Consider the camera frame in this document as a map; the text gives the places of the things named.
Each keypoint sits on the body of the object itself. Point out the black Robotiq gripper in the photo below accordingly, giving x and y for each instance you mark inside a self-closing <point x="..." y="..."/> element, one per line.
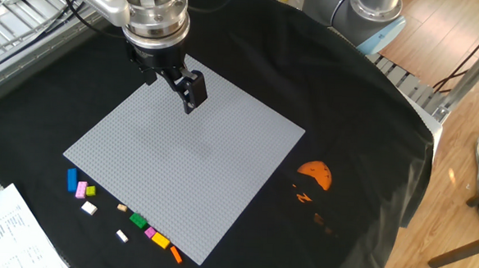
<point x="157" y="58"/>

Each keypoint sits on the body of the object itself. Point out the blue long Lego brick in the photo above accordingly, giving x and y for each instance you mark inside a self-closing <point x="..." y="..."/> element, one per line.
<point x="72" y="179"/>

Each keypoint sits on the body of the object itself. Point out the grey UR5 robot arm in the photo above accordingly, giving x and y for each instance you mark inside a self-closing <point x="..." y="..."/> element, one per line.
<point x="164" y="11"/>

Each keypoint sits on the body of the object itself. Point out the grey Lego baseplate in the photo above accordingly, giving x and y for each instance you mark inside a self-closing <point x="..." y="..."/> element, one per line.
<point x="180" y="163"/>

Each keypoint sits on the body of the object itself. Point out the tan small Lego brick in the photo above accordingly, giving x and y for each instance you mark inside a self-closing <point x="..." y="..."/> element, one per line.
<point x="122" y="207"/>

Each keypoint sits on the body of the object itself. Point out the lime green Lego brick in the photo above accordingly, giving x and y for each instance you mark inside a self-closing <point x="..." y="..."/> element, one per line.
<point x="90" y="190"/>

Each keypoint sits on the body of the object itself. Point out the light pink Lego brick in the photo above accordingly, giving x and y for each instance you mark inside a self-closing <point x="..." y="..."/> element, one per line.
<point x="81" y="189"/>

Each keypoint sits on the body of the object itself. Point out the dark green Lego brick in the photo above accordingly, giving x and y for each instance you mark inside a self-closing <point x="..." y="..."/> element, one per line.
<point x="138" y="220"/>

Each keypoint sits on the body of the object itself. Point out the wide white Lego brick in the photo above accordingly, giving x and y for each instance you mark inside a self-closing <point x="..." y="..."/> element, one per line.
<point x="89" y="208"/>

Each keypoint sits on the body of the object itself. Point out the magenta small Lego brick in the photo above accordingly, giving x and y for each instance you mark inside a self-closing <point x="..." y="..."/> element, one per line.
<point x="150" y="232"/>

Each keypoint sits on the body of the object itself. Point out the yellow Lego brick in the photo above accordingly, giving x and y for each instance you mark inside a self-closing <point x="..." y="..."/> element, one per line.
<point x="161" y="240"/>

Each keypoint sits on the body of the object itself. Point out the narrow white Lego brick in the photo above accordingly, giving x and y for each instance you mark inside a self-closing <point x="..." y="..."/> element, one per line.
<point x="122" y="236"/>

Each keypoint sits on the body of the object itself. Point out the orange narrow Lego brick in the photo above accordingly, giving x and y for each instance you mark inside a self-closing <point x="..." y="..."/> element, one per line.
<point x="176" y="254"/>

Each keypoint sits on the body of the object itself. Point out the black cloth with orange print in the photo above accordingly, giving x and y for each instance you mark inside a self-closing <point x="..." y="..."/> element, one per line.
<point x="276" y="62"/>

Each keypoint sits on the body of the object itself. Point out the white printed paper sheets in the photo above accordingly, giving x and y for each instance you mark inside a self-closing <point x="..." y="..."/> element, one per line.
<point x="8" y="232"/>

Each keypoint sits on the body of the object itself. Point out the aluminium frame post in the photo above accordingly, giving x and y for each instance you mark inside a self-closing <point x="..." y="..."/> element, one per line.
<point x="472" y="74"/>

